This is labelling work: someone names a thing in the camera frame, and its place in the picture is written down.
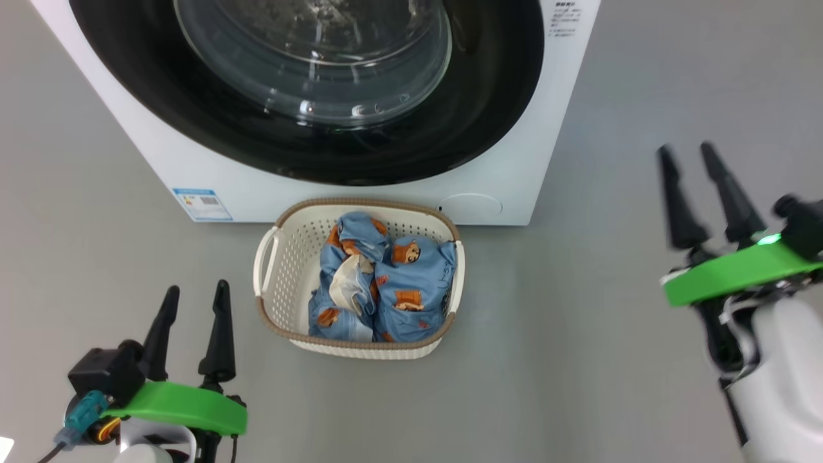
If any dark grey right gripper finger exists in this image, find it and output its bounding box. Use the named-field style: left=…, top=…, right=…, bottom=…
left=657, top=145, right=710, bottom=251
left=700, top=141, right=767, bottom=245

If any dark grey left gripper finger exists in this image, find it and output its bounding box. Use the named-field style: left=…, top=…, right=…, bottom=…
left=143, top=285, right=181, bottom=381
left=197, top=279, right=237, bottom=386

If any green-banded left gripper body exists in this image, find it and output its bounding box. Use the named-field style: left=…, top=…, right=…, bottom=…
left=103, top=381, right=248, bottom=463

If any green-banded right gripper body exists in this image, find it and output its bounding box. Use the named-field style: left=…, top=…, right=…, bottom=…
left=662, top=241, right=823, bottom=374

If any black round glass washer door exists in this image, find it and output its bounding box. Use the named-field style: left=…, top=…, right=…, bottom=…
left=68, top=0, right=545, bottom=187

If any cream perforated laundry basket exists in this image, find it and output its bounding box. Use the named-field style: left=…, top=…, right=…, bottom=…
left=253, top=197, right=466, bottom=360

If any white front-load washing machine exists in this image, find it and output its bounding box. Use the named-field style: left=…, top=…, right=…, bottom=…
left=30, top=0, right=602, bottom=227

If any blue energy label sticker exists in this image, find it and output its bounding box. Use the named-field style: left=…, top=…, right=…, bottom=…
left=172, top=188, right=233, bottom=222

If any left camera cable teal plug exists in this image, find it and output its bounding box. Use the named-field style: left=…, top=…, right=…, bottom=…
left=39, top=390, right=110, bottom=463

